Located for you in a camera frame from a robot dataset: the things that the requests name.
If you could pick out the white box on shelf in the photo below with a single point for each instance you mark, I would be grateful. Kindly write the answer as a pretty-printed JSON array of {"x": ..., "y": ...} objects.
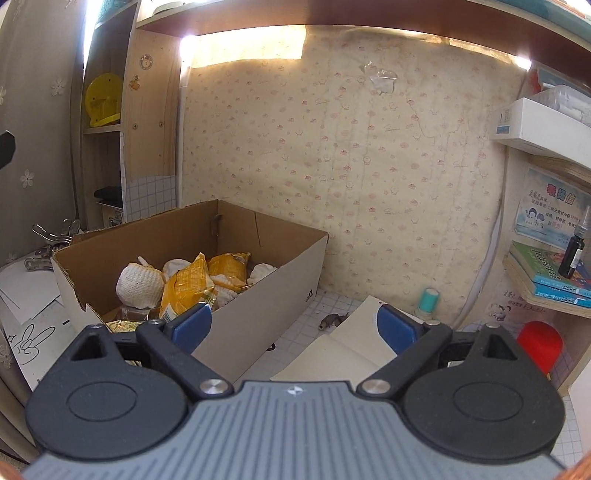
[{"x": 536, "y": 129}]

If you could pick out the orange snack packet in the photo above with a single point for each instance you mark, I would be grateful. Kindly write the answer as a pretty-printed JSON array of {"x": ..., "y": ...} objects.
[{"x": 229, "y": 270}]

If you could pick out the red container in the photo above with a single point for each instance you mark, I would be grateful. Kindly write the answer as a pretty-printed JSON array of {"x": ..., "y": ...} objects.
[{"x": 542, "y": 343}]

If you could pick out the wooden shelf unit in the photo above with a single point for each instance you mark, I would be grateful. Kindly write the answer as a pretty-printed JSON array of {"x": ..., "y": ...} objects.
[{"x": 128, "y": 169}]

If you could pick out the teal stamp bottle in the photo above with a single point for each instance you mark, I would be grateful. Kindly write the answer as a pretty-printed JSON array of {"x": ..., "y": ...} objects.
[{"x": 428, "y": 303}]

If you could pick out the cardboard shoe box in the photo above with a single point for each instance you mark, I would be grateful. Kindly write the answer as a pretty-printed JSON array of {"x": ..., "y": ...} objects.
[{"x": 86, "y": 273}]

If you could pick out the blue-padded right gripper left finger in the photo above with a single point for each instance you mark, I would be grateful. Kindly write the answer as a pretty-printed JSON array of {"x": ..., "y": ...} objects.
[{"x": 167, "y": 347}]

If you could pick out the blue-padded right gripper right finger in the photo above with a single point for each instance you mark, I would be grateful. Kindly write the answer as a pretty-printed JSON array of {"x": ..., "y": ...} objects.
[{"x": 421, "y": 348}]

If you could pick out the white punched paper sheet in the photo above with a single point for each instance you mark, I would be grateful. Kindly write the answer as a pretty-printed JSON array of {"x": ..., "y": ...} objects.
[{"x": 352, "y": 352}]

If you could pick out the white knit glove ball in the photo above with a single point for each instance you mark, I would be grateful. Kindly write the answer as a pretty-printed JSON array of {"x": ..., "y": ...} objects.
[{"x": 139, "y": 286}]

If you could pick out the dark dropper bottle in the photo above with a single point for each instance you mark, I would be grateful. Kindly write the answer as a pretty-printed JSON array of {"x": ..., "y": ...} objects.
[{"x": 573, "y": 252}]

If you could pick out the yellow snack packet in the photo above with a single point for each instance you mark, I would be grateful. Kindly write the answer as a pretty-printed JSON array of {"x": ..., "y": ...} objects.
[{"x": 187, "y": 288}]

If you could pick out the floral curtain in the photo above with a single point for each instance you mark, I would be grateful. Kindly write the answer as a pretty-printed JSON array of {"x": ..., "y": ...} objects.
[{"x": 40, "y": 46}]

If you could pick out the metal binder clips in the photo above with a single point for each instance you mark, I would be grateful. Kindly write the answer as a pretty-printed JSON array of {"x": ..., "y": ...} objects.
[{"x": 41, "y": 259}]

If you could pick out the yellow plastic object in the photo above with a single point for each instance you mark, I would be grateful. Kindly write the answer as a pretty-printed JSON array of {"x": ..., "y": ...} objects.
[{"x": 102, "y": 100}]

